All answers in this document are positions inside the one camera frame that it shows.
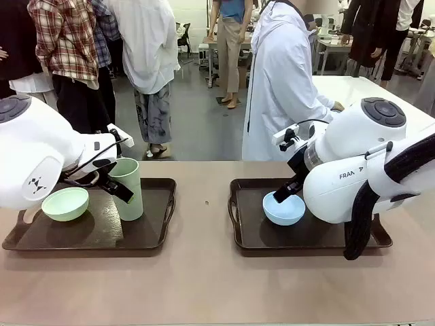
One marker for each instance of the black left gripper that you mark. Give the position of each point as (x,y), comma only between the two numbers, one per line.
(106,173)

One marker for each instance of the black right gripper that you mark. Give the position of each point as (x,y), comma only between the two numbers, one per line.
(299,169)

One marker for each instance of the tall pale green cup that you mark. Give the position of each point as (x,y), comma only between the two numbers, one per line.
(130,210)

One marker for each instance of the light blue bowl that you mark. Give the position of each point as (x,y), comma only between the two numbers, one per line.
(283,215)

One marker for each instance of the pale green bowl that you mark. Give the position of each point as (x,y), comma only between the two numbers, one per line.
(66,208)

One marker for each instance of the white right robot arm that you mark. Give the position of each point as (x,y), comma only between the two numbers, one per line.
(343,159)

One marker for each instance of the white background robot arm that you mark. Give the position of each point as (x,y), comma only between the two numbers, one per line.
(325,23)

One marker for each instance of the person's right forearm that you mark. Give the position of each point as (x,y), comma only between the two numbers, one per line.
(324,103)

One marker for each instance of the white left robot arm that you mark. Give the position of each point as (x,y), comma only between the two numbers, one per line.
(34,142)

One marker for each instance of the dark brown tray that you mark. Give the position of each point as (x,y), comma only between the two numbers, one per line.
(85,234)
(306,237)

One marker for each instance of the person's right hand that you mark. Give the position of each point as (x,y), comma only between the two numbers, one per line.
(338,107)

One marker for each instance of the person in white hooded coat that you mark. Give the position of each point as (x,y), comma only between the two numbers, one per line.
(278,85)

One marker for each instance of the white side table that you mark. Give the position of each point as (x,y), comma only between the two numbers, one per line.
(367,90)

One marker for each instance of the person in loose white shirt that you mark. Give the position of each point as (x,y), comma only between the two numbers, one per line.
(146,40)

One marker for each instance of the grey background workbench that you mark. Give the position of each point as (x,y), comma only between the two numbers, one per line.
(334,44)

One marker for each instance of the person in blue plaid shirt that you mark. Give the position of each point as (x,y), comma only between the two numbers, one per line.
(108,34)

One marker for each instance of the black office chair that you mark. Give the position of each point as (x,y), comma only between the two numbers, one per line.
(183,40)

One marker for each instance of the person in red plaid shirt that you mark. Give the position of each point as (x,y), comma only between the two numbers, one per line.
(64,34)

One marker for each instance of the person in black clothes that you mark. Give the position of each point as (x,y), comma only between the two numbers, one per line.
(367,34)

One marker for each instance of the person in dark top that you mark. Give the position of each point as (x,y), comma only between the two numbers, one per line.
(13,34)

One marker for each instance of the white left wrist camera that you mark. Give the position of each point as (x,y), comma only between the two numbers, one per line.
(121,139)

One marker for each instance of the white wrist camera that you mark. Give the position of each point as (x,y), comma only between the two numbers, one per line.
(121,139)
(285,134)

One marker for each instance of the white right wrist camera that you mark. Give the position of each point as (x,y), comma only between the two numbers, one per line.
(285,134)

